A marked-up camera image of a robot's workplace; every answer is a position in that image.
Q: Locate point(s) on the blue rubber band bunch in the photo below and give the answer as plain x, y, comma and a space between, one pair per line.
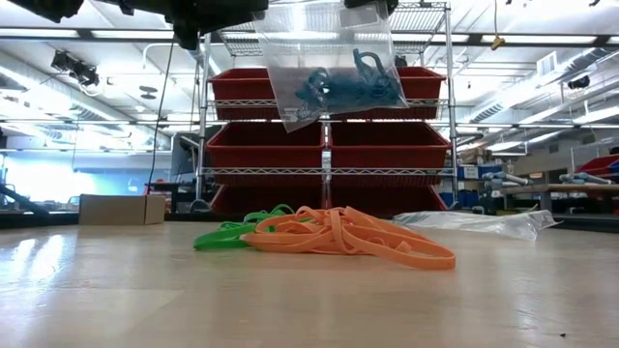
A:
348, 92

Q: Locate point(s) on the orange rubber band bunch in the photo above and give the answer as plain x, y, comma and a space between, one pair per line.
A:
314, 241

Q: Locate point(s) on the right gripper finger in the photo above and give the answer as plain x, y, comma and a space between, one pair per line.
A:
372, 5

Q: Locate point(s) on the small cardboard box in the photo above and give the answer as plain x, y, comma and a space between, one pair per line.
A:
111, 210

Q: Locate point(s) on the clear plastic zip bag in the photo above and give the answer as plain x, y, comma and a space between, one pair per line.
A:
290, 58
503, 224

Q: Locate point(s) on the white ceiling air vent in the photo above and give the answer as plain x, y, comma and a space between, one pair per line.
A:
546, 63

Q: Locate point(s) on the green rubber band bunch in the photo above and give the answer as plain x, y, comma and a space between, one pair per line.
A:
220, 238

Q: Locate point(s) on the blue labelled box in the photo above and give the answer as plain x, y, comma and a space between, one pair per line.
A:
466, 172

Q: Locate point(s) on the red plastic bin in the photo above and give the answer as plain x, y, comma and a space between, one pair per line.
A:
425, 87
387, 150
242, 89
387, 195
261, 199
261, 150

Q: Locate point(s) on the blue storage bin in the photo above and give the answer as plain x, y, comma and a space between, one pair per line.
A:
462, 199

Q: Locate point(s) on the grey cabinet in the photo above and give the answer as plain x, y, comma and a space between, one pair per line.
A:
184, 159

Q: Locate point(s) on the red storage bin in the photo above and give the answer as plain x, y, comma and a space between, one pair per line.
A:
599, 165

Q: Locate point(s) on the wooden workbench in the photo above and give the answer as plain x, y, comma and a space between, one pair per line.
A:
556, 188

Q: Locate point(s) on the pale blue padded tube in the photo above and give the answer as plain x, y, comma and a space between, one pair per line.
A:
508, 179
585, 178

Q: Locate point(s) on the black ceiling device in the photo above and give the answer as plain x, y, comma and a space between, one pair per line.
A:
579, 82

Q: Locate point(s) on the black ceiling spotlight cluster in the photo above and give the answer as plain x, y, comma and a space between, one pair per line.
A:
77, 72

